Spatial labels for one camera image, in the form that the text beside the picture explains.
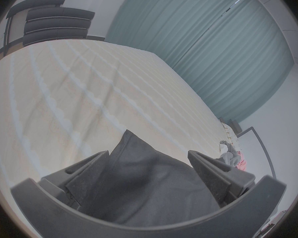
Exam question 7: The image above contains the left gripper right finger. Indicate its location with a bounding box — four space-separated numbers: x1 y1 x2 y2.
188 150 255 204

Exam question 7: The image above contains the black T-shirt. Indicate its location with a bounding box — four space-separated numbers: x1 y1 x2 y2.
82 130 220 225

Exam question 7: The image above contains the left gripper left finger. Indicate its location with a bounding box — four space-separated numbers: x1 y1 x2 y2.
41 150 110 210

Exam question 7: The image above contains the pink garment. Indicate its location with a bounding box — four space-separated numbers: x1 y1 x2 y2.
236 152 248 172

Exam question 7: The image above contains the black chest of drawers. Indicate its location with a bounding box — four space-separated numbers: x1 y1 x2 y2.
2 0 95 50

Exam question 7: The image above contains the white printed pillow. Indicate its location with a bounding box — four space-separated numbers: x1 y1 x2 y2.
221 122 239 146

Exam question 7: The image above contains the blue-green curtain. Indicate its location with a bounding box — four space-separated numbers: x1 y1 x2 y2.
105 0 249 68
172 0 296 125

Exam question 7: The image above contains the bed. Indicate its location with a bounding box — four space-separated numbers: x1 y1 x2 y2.
0 39 276 222

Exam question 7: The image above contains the grey garment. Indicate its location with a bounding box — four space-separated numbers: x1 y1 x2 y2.
220 143 240 168

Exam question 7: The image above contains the grey bedside table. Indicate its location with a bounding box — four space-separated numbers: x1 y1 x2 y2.
219 118 241 133

